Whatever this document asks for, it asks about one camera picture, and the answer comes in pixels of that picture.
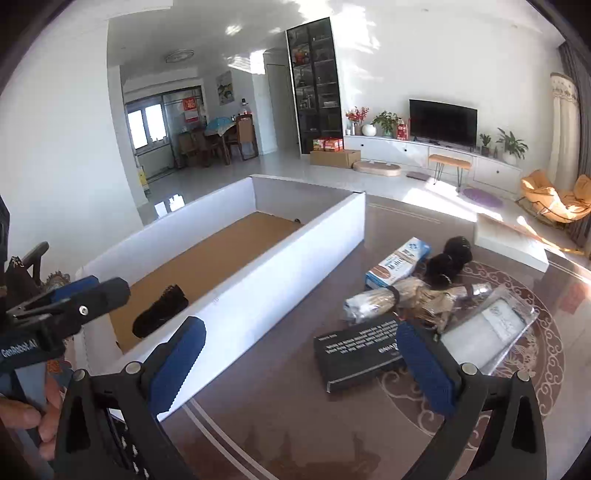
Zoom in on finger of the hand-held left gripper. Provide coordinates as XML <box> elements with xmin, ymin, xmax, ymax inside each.
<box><xmin>7</xmin><ymin>278</ymin><xmax>132</xmax><ymax>343</ymax></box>
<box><xmin>47</xmin><ymin>275</ymin><xmax>101</xmax><ymax>303</ymax></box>

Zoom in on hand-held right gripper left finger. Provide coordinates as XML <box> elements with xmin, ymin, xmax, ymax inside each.
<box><xmin>55</xmin><ymin>318</ymin><xmax>207</xmax><ymax>480</ymax></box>

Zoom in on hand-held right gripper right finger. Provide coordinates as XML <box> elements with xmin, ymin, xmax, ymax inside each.
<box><xmin>396</xmin><ymin>320</ymin><xmax>548</xmax><ymax>480</ymax></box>

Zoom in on black box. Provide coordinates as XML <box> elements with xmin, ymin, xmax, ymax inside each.
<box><xmin>314</xmin><ymin>314</ymin><xmax>408</xmax><ymax>394</ymax></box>

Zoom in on large white cardboard box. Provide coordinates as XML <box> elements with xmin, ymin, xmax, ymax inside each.
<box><xmin>74</xmin><ymin>175</ymin><xmax>366</xmax><ymax>423</ymax></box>

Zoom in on person's left hand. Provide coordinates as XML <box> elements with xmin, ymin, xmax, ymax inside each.
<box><xmin>0</xmin><ymin>383</ymin><xmax>65</xmax><ymax>461</ymax></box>

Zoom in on clear packet with white cloth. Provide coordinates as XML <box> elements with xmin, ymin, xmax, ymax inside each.
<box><xmin>438</xmin><ymin>286</ymin><xmax>540</xmax><ymax>374</ymax></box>

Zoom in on cotton swab pack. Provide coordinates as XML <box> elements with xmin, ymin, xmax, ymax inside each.
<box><xmin>344</xmin><ymin>277</ymin><xmax>444</xmax><ymax>333</ymax></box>

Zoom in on silver tube with clear cap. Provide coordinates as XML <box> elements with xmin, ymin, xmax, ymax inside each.
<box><xmin>436</xmin><ymin>282</ymin><xmax>494</xmax><ymax>308</ymax></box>

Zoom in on blue and white carton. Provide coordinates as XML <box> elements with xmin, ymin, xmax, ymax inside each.
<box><xmin>366</xmin><ymin>237</ymin><xmax>431</xmax><ymax>291</ymax></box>

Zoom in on white flat cardboard box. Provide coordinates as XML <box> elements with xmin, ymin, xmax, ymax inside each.
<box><xmin>475</xmin><ymin>203</ymin><xmax>550</xmax><ymax>273</ymax></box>

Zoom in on balcony window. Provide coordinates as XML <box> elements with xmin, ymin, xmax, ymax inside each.
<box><xmin>124</xmin><ymin>88</ymin><xmax>206</xmax><ymax>178</ymax></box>

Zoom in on purple round cushion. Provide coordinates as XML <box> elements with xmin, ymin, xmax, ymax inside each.
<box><xmin>462</xmin><ymin>187</ymin><xmax>504</xmax><ymax>208</ymax></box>

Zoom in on dining table with blue cloth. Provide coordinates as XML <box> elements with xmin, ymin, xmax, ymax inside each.
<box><xmin>203</xmin><ymin>115</ymin><xmax>238</xmax><ymax>164</ymax></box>

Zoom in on beige oval pet bed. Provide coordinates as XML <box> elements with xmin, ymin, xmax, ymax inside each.
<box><xmin>353</xmin><ymin>159</ymin><xmax>402</xmax><ymax>176</ymax></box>

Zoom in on wooden bench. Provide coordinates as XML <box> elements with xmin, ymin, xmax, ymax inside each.
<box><xmin>428</xmin><ymin>154</ymin><xmax>472</xmax><ymax>192</ymax></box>

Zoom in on orange rocking chair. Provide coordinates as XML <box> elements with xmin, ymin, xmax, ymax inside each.
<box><xmin>516</xmin><ymin>168</ymin><xmax>591</xmax><ymax>227</ymax></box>

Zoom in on white television cabinet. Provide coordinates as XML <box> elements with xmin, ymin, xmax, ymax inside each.
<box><xmin>342</xmin><ymin>134</ymin><xmax>525</xmax><ymax>195</ymax></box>

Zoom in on large leafy potted plant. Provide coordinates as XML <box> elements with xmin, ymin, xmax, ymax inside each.
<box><xmin>496</xmin><ymin>128</ymin><xmax>528</xmax><ymax>166</ymax></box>

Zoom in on black television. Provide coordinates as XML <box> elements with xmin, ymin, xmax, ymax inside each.
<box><xmin>409</xmin><ymin>98</ymin><xmax>478</xmax><ymax>147</ymax></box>

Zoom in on green potted plant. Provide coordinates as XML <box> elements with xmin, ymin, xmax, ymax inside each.
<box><xmin>370</xmin><ymin>111</ymin><xmax>402</xmax><ymax>138</ymax></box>

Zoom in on red flower bouquet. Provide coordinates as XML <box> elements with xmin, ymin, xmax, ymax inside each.
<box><xmin>345</xmin><ymin>106</ymin><xmax>371</xmax><ymax>136</ymax></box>

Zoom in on cream curtain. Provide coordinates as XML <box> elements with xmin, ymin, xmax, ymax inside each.
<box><xmin>549</xmin><ymin>71</ymin><xmax>581</xmax><ymax>176</ymax></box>

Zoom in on black glass display cabinet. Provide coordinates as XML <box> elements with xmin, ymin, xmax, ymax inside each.
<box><xmin>286</xmin><ymin>17</ymin><xmax>345</xmax><ymax>155</ymax></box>

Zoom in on wall painting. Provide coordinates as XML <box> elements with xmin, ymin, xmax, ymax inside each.
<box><xmin>215</xmin><ymin>71</ymin><xmax>233</xmax><ymax>106</ymax></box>

